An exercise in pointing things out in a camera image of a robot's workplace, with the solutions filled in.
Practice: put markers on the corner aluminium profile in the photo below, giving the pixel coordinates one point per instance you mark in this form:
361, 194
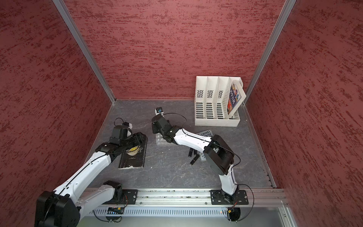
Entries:
278, 27
67, 18

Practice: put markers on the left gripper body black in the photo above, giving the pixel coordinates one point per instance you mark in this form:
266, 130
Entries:
130, 142

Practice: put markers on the white file organizer rack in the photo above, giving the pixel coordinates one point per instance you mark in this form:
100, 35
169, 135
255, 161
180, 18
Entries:
210, 102

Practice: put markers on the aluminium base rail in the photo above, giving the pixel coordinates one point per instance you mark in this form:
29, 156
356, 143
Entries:
206, 197

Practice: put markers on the black Maugham book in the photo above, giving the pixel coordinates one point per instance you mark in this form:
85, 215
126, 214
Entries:
134, 158

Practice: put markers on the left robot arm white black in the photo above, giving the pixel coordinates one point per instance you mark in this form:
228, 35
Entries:
64, 206

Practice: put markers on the blue Treehouse book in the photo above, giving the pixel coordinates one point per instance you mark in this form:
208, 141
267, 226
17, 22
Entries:
204, 134

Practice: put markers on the left corner aluminium profile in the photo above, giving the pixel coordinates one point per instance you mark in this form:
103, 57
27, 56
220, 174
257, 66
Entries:
67, 18

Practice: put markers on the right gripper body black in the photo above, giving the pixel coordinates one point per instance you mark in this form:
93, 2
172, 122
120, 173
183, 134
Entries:
157, 129

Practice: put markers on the right corner aluminium profile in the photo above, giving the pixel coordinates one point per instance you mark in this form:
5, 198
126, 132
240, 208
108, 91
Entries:
278, 27

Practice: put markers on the clear acrylic lipstick organizer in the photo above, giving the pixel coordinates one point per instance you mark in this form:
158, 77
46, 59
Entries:
161, 141

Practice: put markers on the colourful book in rack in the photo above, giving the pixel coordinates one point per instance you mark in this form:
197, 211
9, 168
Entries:
236, 97

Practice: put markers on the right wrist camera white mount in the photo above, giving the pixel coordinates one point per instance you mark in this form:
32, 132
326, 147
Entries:
159, 110

